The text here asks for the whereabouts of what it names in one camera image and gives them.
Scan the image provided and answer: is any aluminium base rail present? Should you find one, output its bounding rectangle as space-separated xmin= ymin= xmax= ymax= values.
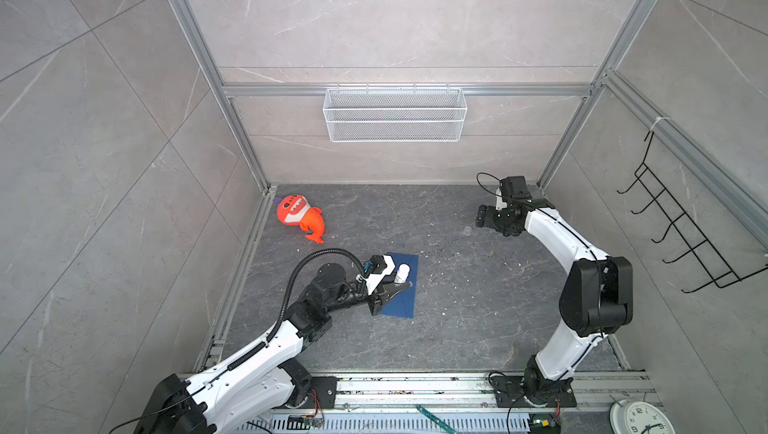
xmin=233 ymin=371 xmax=661 ymax=433

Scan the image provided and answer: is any red plush toy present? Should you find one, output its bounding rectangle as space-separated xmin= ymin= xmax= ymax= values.
xmin=275 ymin=195 xmax=325 ymax=244

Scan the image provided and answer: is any white analog clock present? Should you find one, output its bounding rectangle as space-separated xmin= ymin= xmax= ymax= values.
xmin=609 ymin=400 xmax=676 ymax=434

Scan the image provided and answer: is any white glue stick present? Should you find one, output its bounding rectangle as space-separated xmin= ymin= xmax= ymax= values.
xmin=394 ymin=263 xmax=411 ymax=284

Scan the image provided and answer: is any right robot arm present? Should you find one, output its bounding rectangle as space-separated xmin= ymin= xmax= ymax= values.
xmin=476 ymin=176 xmax=633 ymax=408

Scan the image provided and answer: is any blue envelope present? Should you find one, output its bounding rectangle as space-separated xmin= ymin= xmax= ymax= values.
xmin=380 ymin=252 xmax=419 ymax=319

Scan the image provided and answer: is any black wire hook rack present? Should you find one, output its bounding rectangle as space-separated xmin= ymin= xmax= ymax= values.
xmin=616 ymin=131 xmax=767 ymax=294

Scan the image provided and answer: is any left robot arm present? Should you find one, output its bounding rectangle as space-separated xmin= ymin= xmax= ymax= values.
xmin=125 ymin=248 xmax=412 ymax=433

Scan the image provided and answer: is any white wire basket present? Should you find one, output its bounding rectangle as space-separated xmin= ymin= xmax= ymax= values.
xmin=323 ymin=87 xmax=468 ymax=143

